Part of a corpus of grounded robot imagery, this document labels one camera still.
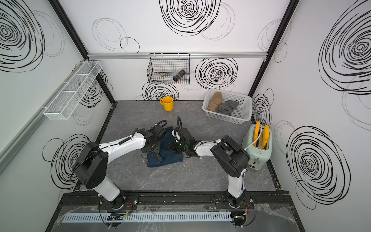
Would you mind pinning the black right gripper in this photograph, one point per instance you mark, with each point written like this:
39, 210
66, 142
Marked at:
172, 146

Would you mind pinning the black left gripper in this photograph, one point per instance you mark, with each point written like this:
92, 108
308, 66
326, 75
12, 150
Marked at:
158, 143

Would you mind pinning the dark blue skirt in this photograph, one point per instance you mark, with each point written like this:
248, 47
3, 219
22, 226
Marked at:
165, 156

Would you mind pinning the tan brown skirt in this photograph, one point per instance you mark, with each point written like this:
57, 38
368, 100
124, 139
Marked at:
215, 101

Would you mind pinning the grey polka dot skirt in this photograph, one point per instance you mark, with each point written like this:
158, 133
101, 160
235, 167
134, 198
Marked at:
227, 108

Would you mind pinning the white plastic basket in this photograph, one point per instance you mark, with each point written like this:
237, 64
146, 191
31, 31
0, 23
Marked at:
240, 115

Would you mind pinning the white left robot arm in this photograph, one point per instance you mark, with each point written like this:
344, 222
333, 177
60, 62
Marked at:
91, 165

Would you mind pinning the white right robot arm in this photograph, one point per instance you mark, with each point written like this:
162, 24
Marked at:
230, 155

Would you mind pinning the yellow mug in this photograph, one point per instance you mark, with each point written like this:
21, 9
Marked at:
167, 103

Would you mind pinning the dark cylindrical bottle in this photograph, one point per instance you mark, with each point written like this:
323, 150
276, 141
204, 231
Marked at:
179, 75

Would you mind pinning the mint green toaster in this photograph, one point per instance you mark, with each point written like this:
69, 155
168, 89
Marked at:
258, 156

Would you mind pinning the yellow toast slice left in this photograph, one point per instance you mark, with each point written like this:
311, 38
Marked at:
257, 132

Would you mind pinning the yellow toast slice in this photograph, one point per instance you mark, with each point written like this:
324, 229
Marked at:
265, 136
257, 132

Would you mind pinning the yellow toast slice right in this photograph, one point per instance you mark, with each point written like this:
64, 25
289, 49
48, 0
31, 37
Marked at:
265, 136

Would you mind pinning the black wire wall basket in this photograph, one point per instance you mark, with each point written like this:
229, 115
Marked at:
163, 66

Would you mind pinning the white slotted cable duct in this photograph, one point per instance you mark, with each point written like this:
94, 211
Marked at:
147, 217

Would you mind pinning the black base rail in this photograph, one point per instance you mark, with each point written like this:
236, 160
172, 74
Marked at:
131, 200

